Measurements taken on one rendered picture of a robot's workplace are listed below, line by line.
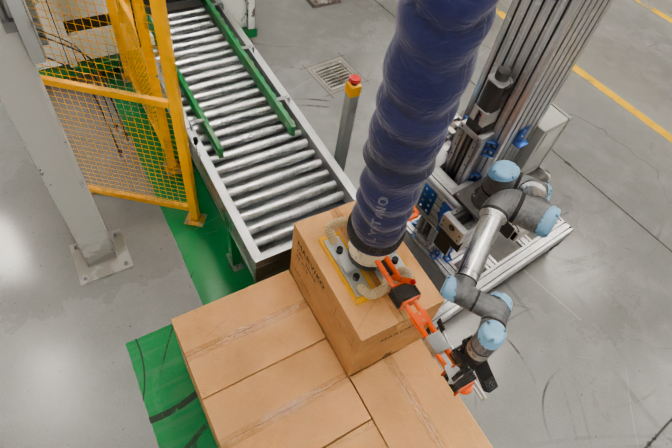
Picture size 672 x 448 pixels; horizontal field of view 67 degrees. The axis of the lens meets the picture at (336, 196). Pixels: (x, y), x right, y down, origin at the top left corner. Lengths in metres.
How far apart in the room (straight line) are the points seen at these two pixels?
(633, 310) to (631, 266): 0.35
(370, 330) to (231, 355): 0.68
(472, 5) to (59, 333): 2.70
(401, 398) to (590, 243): 2.09
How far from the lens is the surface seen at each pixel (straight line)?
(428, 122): 1.40
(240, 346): 2.39
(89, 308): 3.22
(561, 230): 3.61
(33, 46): 2.19
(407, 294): 1.95
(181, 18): 4.06
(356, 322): 2.02
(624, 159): 4.76
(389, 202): 1.67
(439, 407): 2.42
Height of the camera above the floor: 2.77
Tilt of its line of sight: 52 degrees down
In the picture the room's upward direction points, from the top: 11 degrees clockwise
